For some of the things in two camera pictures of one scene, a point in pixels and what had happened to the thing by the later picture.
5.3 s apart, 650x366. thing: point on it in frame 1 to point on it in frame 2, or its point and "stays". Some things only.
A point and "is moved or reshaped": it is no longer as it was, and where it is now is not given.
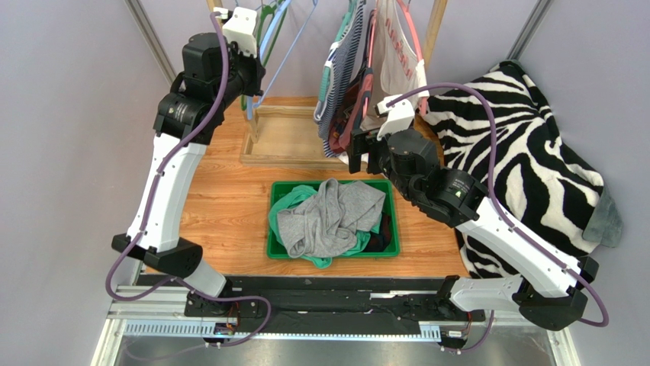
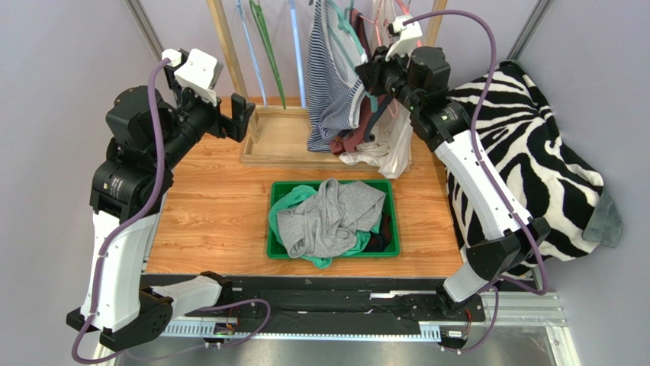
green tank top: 320,260 stays
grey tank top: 327,223 stays
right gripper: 357,146 to 370,71
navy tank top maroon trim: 378,241 stays
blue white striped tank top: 338,71 is moved or reshaped
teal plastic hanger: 326,78 to 340,15
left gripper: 257,72 to 223,126
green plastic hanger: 266,10 is moved or reshaped
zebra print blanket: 548,191 stays
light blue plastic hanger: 272,27 to 296,33
